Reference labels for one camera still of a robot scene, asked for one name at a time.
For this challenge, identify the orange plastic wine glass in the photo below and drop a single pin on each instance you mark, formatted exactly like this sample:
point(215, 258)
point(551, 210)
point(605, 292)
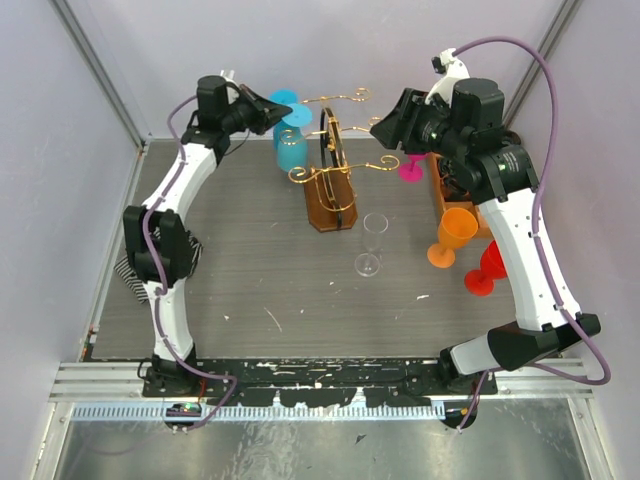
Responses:
point(457, 227)

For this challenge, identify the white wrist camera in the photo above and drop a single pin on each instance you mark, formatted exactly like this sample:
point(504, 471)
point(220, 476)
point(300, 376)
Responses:
point(231, 85)
point(451, 70)

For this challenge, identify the clear glass wine glass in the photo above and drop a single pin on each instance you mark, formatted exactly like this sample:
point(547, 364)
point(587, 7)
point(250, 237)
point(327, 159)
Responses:
point(375, 225)

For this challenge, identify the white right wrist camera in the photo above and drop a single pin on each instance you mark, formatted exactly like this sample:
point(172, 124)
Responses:
point(451, 70)

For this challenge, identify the light blue front wine glass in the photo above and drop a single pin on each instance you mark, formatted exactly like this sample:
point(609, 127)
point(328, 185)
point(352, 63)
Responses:
point(291, 145)

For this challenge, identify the gold wire wine glass rack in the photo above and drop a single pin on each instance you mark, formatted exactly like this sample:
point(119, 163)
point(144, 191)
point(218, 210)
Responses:
point(326, 179)

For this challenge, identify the magenta plastic wine glass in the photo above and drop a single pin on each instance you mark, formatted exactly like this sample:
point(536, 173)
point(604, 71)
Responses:
point(412, 172)

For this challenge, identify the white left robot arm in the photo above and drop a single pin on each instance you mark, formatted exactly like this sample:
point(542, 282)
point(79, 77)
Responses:
point(156, 241)

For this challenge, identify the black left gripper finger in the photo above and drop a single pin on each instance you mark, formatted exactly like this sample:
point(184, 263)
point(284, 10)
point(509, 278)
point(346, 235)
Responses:
point(263, 123)
point(258, 105)

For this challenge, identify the white cable duct strip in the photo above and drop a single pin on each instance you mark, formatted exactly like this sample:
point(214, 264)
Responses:
point(164, 410)

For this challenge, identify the wooden compartment tray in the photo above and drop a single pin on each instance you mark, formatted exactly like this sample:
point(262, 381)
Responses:
point(445, 198)

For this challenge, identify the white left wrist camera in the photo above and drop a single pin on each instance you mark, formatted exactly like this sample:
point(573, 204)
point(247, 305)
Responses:
point(231, 85)

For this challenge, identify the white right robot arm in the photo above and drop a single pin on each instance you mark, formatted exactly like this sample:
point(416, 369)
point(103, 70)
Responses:
point(467, 132)

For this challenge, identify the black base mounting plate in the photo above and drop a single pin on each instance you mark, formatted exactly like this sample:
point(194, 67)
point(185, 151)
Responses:
point(312, 382)

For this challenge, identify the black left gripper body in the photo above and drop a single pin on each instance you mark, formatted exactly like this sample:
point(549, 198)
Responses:
point(240, 116)

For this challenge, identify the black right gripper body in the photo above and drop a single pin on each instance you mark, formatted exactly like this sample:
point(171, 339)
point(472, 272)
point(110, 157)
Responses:
point(429, 130)

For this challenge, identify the red plastic wine glass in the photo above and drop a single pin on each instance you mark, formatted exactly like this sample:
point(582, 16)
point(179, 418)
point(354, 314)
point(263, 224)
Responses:
point(481, 281)

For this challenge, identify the aluminium front rail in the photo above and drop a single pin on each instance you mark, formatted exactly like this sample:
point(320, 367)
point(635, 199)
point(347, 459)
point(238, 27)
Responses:
point(111, 381)

